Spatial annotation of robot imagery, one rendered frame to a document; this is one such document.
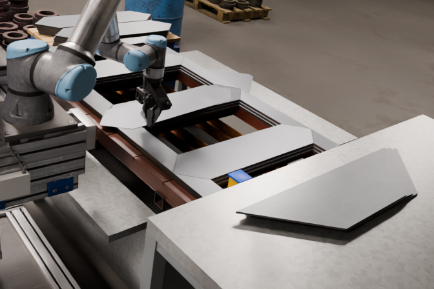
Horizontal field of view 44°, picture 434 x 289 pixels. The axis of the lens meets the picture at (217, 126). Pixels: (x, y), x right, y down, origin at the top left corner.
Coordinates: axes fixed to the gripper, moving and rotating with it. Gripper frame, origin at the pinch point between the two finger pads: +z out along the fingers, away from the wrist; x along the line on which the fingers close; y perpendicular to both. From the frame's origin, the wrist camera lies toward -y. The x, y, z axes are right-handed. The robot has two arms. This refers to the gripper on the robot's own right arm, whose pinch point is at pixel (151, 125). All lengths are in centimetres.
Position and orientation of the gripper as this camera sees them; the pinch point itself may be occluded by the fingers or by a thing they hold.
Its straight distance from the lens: 208.8
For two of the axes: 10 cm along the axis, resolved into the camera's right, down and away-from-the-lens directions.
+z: -1.5, 8.8, 4.5
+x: -7.4, 2.0, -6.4
